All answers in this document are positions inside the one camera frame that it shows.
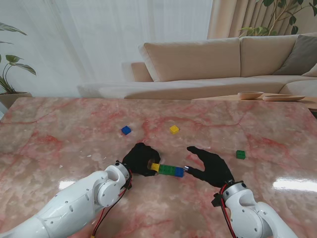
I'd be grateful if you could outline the round wooden bowl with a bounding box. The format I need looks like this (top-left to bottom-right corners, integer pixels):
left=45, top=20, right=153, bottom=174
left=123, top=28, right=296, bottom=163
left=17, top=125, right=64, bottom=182
left=237, top=91, right=264, bottom=100

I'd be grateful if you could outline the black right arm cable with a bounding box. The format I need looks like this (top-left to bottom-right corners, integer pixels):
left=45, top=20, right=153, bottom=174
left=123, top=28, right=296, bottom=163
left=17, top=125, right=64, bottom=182
left=220, top=198, right=236, bottom=238

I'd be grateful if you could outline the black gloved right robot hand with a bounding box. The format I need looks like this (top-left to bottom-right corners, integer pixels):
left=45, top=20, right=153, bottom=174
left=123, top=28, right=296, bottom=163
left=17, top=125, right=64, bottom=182
left=183, top=146, right=235, bottom=187

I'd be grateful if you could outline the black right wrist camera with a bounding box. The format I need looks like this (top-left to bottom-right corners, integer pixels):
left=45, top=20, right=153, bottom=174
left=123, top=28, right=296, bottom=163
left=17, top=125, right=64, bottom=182
left=211, top=193, right=223, bottom=207

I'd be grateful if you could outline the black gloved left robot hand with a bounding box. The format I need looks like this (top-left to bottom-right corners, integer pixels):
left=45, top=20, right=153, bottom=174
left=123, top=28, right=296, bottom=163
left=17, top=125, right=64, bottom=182
left=122, top=142, right=161, bottom=178

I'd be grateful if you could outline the white sheer curtain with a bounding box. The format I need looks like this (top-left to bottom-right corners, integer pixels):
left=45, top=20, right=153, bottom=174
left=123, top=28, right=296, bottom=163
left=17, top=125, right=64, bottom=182
left=0, top=0, right=213, bottom=97

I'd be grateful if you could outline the broad-leaf green houseplant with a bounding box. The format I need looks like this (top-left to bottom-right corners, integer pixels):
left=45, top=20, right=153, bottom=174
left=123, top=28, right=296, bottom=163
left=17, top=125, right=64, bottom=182
left=0, top=22, right=37, bottom=94

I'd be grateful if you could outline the tall branching green houseplant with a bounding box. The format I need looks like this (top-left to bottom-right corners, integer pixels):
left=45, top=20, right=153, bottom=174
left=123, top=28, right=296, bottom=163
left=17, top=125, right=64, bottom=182
left=239, top=0, right=317, bottom=38

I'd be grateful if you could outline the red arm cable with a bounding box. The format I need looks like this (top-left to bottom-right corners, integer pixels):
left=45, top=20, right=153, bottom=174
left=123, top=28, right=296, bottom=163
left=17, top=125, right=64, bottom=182
left=219, top=184, right=237, bottom=238
left=90, top=171, right=133, bottom=238

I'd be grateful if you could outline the beige drape curtain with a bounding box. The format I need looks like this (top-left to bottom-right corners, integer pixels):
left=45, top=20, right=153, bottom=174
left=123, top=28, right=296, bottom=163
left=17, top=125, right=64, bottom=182
left=207, top=0, right=275, bottom=40

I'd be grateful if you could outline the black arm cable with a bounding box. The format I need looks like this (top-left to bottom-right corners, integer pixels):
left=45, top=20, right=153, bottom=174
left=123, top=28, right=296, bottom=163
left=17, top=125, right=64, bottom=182
left=94, top=188, right=127, bottom=231
left=220, top=198, right=236, bottom=238

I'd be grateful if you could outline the red left arm cable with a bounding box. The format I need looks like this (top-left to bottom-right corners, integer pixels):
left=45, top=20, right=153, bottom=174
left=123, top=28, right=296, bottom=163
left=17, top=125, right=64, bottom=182
left=90, top=171, right=133, bottom=238

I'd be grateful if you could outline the oval wooden tray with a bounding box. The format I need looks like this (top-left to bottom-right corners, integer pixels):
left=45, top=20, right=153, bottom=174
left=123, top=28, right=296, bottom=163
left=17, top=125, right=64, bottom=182
left=262, top=94, right=306, bottom=102

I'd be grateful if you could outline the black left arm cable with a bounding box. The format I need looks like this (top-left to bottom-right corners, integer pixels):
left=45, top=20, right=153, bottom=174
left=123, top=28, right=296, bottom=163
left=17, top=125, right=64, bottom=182
left=94, top=188, right=127, bottom=231

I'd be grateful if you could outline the beige fabric sofa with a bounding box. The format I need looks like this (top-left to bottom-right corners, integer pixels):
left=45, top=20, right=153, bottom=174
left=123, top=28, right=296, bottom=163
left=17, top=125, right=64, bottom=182
left=78, top=34, right=317, bottom=100

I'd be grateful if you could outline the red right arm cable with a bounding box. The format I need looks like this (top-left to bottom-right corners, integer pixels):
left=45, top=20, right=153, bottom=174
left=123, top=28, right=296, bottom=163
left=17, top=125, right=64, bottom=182
left=219, top=184, right=237, bottom=238

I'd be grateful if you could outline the beige plant pot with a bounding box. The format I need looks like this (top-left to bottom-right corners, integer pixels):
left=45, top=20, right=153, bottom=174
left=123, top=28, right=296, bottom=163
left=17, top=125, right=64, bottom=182
left=0, top=91, right=33, bottom=110

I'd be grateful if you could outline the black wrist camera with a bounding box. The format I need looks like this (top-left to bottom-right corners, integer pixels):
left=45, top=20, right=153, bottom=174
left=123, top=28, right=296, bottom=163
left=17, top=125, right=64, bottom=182
left=211, top=193, right=223, bottom=207
left=122, top=177, right=133, bottom=191

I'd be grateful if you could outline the grey sofa cushion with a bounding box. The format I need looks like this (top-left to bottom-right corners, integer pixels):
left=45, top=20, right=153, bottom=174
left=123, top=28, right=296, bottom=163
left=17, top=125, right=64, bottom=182
left=273, top=34, right=317, bottom=76

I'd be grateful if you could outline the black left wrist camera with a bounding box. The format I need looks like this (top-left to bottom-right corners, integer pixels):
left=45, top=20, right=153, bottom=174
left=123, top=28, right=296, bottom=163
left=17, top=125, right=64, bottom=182
left=122, top=177, right=133, bottom=191

